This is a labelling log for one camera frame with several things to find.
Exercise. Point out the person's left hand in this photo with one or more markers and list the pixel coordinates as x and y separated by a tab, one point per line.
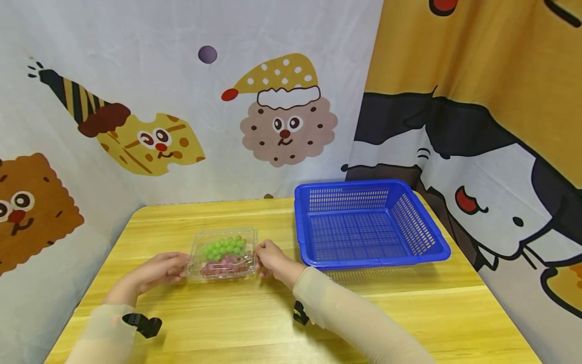
152	273

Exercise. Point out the person's right hand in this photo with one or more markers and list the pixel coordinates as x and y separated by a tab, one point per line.
275	263

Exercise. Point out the person's left fingers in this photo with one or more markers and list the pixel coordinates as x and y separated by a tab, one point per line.
175	275

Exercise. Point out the person's right fingers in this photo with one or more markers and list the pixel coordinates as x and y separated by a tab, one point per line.
263	268

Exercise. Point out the person's left thumb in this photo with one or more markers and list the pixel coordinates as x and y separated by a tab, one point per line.
175	258

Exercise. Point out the person's right thumb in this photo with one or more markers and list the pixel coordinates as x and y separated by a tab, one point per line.
262	246

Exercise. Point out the clear plastic clamshell box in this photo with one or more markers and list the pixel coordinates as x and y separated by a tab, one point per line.
200	263

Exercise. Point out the person's right forearm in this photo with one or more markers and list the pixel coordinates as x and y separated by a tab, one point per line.
359	321

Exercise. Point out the person's left forearm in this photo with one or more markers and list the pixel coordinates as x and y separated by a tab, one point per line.
102	336

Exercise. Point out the bunch of red grapes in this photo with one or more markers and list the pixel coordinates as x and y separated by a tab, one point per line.
226	264

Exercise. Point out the bunch of green grapes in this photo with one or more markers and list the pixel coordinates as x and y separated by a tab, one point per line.
223	247

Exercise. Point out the black wrist band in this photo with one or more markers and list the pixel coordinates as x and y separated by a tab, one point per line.
300	313
143	323

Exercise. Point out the blue plastic basket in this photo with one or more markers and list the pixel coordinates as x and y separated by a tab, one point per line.
363	227

